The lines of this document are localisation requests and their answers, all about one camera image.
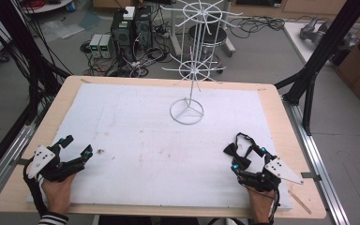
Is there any white foam mat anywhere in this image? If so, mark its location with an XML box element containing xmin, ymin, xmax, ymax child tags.
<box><xmin>26</xmin><ymin>82</ymin><xmax>294</xmax><ymax>210</ymax></box>

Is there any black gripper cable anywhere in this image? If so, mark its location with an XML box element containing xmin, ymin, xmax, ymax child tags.
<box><xmin>22</xmin><ymin>165</ymin><xmax>50</xmax><ymax>218</ymax></box>
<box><xmin>266</xmin><ymin>179</ymin><xmax>282</xmax><ymax>225</ymax></box>

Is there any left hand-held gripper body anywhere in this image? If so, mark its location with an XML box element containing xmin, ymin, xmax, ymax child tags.
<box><xmin>22</xmin><ymin>143</ymin><xmax>86</xmax><ymax>184</ymax></box>

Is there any clear plastic sheet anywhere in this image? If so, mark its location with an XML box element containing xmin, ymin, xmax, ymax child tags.
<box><xmin>40</xmin><ymin>10</ymin><xmax>102</xmax><ymax>41</ymax></box>

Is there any person's left hand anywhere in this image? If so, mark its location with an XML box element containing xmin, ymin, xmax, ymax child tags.
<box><xmin>40</xmin><ymin>173</ymin><xmax>77</xmax><ymax>217</ymax></box>

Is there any black computer tower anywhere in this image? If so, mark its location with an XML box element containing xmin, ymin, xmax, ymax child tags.
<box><xmin>133</xmin><ymin>5</ymin><xmax>154</xmax><ymax>51</ymax></box>
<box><xmin>110</xmin><ymin>10</ymin><xmax>136</xmax><ymax>61</ymax></box>

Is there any wooden stick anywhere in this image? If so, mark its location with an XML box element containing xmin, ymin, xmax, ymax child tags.
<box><xmin>288</xmin><ymin>189</ymin><xmax>313</xmax><ymax>216</ymax></box>

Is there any white box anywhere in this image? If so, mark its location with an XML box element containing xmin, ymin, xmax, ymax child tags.
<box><xmin>122</xmin><ymin>6</ymin><xmax>136</xmax><ymax>21</ymax></box>

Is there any black metal stand with cables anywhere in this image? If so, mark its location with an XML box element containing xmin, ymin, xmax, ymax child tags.
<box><xmin>0</xmin><ymin>0</ymin><xmax>73</xmax><ymax>186</ymax></box>

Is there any white wire display rack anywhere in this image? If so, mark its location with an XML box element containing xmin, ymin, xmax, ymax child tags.
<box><xmin>159</xmin><ymin>0</ymin><xmax>244</xmax><ymax>126</ymax></box>

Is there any grey power supply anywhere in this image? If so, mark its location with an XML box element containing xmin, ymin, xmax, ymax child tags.
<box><xmin>98</xmin><ymin>34</ymin><xmax>115</xmax><ymax>60</ymax></box>
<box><xmin>88</xmin><ymin>33</ymin><xmax>103</xmax><ymax>59</ymax></box>

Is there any aluminium rail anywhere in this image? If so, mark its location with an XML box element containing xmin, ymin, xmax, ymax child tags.
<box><xmin>0</xmin><ymin>120</ymin><xmax>40</xmax><ymax>211</ymax></box>
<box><xmin>281</xmin><ymin>96</ymin><xmax>352</xmax><ymax>225</ymax></box>

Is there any person's right hand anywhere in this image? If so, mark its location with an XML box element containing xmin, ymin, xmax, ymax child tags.
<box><xmin>247</xmin><ymin>185</ymin><xmax>278</xmax><ymax>225</ymax></box>

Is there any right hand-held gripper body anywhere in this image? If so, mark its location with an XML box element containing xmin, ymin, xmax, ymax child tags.
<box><xmin>236</xmin><ymin>157</ymin><xmax>305</xmax><ymax>193</ymax></box>

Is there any tangle of floor cables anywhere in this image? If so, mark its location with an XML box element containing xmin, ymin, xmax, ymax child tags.
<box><xmin>79</xmin><ymin>18</ymin><xmax>173</xmax><ymax>79</ymax></box>

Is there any black floor cable bundle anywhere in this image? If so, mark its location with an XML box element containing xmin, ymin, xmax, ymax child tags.
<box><xmin>229</xmin><ymin>16</ymin><xmax>286</xmax><ymax>40</ymax></box>

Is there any black bow tie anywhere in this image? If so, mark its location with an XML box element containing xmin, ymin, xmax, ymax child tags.
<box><xmin>223</xmin><ymin>132</ymin><xmax>263</xmax><ymax>172</ymax></box>

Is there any black round stool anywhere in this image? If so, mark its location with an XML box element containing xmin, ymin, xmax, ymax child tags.
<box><xmin>187</xmin><ymin>23</ymin><xmax>229</xmax><ymax>75</ymax></box>

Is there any white board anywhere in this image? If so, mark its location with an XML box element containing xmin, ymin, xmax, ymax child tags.
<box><xmin>282</xmin><ymin>22</ymin><xmax>360</xmax><ymax>68</ymax></box>

